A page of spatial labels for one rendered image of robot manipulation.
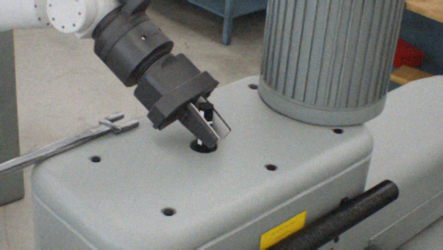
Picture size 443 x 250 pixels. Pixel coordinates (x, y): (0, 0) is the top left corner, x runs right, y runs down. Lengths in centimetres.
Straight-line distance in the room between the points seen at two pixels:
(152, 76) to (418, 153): 57
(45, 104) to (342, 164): 417
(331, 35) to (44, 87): 439
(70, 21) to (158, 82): 14
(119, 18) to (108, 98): 419
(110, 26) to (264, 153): 27
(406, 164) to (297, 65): 34
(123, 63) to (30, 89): 434
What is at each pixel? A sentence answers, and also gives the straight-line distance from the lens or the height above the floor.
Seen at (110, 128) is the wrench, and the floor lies 190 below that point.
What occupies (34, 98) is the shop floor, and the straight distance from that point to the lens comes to 522.
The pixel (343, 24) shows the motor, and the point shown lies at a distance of 106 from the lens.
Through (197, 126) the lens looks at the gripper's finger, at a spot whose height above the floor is 193.
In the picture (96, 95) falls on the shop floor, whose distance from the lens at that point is 524.
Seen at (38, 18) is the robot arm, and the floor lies 201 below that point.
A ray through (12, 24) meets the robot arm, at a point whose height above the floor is 199.
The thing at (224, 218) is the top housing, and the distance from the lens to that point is 92.
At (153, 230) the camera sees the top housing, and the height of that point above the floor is 189.
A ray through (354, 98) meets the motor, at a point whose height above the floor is 193.
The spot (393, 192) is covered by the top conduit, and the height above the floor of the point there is 180.
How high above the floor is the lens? 243
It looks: 29 degrees down
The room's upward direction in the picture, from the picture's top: 5 degrees clockwise
